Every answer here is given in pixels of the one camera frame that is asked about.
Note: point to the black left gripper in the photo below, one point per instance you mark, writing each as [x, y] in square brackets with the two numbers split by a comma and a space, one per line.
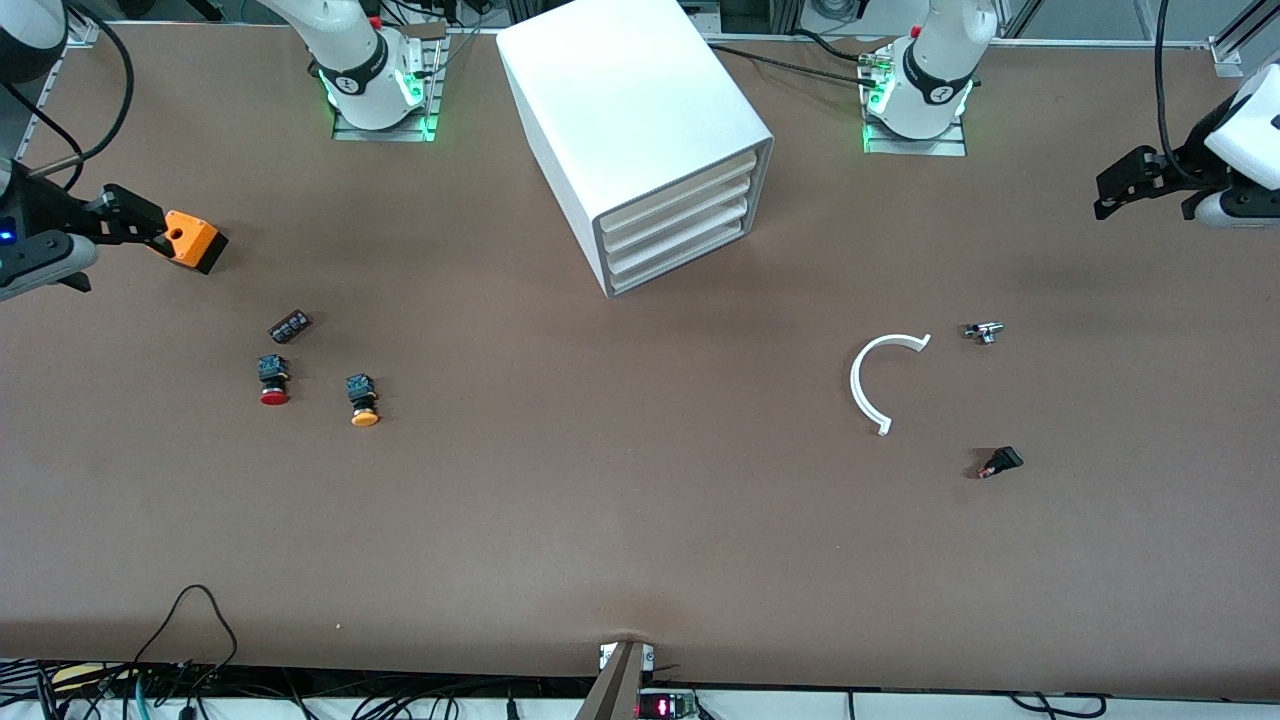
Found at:
[1186, 166]

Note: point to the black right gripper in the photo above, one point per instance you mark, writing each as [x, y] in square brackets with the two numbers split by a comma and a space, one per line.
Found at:
[48, 209]

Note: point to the white plastic drawer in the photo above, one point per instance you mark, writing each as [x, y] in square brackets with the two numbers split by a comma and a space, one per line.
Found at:
[680, 216]
[680, 256]
[680, 237]
[680, 195]

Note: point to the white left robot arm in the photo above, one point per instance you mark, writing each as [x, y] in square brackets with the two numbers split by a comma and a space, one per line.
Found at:
[930, 90]

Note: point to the red push button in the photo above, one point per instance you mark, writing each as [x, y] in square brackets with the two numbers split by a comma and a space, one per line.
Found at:
[274, 385]

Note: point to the yellow push button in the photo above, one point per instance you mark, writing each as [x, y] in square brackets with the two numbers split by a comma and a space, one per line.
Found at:
[363, 405]

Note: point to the white drawer cabinet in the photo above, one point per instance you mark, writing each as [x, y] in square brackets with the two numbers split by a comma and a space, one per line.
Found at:
[620, 100]

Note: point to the orange box with hole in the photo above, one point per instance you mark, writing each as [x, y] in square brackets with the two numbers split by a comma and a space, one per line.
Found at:
[195, 245]

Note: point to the small black cylindrical component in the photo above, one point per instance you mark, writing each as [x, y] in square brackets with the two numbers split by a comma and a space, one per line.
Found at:
[290, 327]

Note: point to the small silver metal part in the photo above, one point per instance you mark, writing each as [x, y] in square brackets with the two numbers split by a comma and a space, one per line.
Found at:
[984, 331]

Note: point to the white curved plastic arc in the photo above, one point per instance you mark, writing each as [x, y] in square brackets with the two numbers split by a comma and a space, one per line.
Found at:
[857, 385]

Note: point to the device with red display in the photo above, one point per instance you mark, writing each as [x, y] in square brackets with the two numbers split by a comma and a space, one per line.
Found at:
[665, 707]

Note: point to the aluminium frame rail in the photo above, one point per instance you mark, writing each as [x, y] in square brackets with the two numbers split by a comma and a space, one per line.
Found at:
[1225, 50]
[82, 30]

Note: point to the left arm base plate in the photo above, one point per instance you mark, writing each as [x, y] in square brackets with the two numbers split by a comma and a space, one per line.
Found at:
[915, 147]

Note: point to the black switch with red tip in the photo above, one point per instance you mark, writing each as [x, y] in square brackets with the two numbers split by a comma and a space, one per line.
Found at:
[1002, 461]

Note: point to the white metal bracket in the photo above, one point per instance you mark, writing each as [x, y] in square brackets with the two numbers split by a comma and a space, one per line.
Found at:
[604, 655]

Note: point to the brown camera post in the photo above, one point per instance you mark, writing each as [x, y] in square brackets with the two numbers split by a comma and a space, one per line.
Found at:
[615, 690]

